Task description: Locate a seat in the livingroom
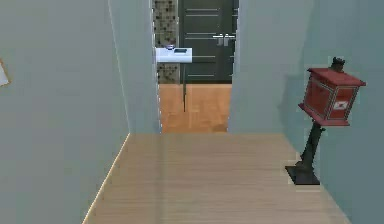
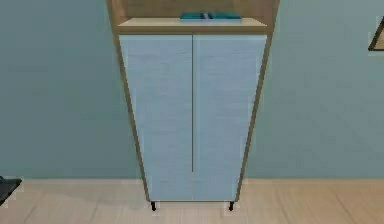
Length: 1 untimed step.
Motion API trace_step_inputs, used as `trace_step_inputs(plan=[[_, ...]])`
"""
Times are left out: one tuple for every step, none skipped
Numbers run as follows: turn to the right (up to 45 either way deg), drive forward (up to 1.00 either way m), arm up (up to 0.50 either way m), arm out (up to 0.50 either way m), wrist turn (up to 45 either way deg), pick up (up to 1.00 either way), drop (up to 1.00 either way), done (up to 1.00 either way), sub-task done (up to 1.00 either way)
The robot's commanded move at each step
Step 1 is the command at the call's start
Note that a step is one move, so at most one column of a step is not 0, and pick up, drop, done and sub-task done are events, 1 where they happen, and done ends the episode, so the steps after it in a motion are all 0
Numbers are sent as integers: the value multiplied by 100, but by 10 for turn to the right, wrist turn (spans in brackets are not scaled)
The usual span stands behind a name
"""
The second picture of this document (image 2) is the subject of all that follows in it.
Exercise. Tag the wooden cupboard with pale-blue doors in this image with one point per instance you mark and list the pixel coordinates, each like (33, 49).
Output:
(160, 110)

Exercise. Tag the teal book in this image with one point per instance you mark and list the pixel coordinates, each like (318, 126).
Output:
(210, 15)

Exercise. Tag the black furniture corner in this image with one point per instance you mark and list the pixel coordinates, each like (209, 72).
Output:
(7, 187)

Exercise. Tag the dark framed wall picture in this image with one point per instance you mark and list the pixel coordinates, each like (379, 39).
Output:
(378, 38)

